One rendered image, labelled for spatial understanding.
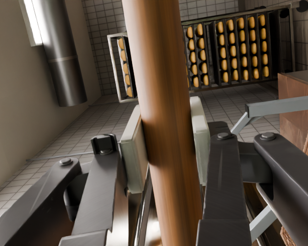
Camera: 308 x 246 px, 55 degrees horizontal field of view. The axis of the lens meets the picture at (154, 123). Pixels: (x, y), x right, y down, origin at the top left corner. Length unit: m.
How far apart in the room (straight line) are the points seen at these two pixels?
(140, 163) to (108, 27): 5.14
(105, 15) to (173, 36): 5.14
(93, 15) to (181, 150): 5.19
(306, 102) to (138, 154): 1.02
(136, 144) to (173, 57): 0.05
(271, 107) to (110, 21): 4.39
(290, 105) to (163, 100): 0.98
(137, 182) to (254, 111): 0.96
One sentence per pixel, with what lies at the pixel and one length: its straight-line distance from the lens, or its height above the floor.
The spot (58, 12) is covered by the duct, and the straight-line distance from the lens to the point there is 3.32.
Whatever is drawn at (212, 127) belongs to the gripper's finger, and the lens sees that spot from 0.17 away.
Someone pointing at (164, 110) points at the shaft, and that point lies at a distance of 0.16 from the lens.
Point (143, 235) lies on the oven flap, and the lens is 1.25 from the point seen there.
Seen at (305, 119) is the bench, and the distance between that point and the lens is 1.67.
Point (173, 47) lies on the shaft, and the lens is 0.16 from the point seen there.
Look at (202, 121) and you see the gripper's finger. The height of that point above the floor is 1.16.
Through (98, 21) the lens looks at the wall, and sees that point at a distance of 5.32.
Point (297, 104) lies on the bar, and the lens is 1.14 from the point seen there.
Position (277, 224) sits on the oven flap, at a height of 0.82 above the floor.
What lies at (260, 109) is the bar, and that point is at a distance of 1.10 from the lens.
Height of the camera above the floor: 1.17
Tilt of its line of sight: 6 degrees up
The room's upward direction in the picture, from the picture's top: 98 degrees counter-clockwise
